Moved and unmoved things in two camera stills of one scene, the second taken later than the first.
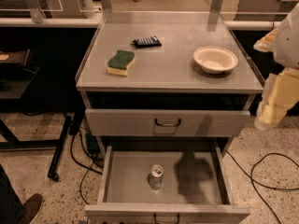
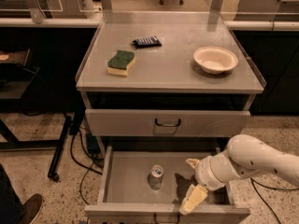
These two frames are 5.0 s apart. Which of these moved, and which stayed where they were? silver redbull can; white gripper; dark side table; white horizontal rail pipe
Moved: white gripper
Stayed: white horizontal rail pipe; dark side table; silver redbull can
